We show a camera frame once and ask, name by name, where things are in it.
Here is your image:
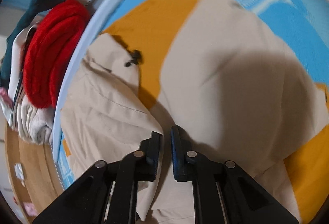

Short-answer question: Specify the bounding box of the pink packet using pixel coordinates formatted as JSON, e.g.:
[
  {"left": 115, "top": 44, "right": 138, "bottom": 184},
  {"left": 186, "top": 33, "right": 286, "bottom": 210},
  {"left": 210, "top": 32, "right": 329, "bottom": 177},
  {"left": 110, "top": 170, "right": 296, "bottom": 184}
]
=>
[{"left": 23, "top": 202, "right": 37, "bottom": 215}]

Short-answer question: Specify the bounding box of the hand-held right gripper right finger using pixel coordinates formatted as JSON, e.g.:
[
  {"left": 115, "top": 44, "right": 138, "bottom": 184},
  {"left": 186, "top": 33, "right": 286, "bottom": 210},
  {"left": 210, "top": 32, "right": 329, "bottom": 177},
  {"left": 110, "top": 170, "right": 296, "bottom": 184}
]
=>
[{"left": 170, "top": 125, "right": 300, "bottom": 224}]

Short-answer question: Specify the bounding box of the beige and mustard hooded jacket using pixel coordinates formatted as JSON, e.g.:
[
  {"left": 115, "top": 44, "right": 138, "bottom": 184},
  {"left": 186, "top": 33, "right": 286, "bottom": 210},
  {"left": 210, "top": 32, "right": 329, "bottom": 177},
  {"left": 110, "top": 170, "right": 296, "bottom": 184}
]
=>
[{"left": 60, "top": 0, "right": 329, "bottom": 224}]

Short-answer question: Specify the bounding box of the beige folded blanket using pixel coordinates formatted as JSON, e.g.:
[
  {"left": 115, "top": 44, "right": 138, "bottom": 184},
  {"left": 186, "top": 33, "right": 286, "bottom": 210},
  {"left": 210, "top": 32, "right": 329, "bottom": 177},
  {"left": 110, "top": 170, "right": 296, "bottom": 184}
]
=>
[{"left": 12, "top": 98, "right": 53, "bottom": 144}]

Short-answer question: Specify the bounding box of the red folded blanket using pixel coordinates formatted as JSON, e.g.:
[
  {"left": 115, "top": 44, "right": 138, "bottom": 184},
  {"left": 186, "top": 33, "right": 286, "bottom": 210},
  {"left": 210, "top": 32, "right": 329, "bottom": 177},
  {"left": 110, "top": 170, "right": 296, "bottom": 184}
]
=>
[{"left": 23, "top": 0, "right": 91, "bottom": 109}]

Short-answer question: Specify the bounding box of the wooden bed headboard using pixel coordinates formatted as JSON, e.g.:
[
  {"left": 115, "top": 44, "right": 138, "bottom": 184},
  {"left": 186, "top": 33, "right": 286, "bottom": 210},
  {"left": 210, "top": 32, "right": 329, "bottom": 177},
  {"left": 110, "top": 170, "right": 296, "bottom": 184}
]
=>
[{"left": 5, "top": 124, "right": 65, "bottom": 224}]

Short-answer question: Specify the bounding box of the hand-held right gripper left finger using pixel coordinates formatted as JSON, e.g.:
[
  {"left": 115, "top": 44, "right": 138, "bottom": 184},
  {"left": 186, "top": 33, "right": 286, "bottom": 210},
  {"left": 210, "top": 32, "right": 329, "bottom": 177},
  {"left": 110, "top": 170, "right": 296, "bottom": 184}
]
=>
[{"left": 32, "top": 131, "right": 163, "bottom": 224}]

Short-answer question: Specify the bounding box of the dark striped folded cloth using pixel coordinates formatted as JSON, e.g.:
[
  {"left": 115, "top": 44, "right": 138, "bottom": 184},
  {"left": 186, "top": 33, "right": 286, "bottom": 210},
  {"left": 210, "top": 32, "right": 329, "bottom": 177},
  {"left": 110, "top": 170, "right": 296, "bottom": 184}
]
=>
[{"left": 9, "top": 67, "right": 25, "bottom": 127}]

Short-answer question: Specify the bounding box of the tissue packet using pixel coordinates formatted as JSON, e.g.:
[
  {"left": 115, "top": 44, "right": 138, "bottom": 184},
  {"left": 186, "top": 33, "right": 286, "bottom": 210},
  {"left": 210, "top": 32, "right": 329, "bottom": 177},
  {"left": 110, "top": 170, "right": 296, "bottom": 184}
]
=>
[{"left": 14, "top": 163, "right": 25, "bottom": 180}]

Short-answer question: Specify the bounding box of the white and pink cloth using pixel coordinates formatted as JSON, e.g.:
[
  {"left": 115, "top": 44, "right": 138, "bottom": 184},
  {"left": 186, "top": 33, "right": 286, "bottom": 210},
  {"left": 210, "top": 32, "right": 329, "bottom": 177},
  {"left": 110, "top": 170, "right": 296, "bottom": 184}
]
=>
[{"left": 0, "top": 86, "right": 14, "bottom": 113}]

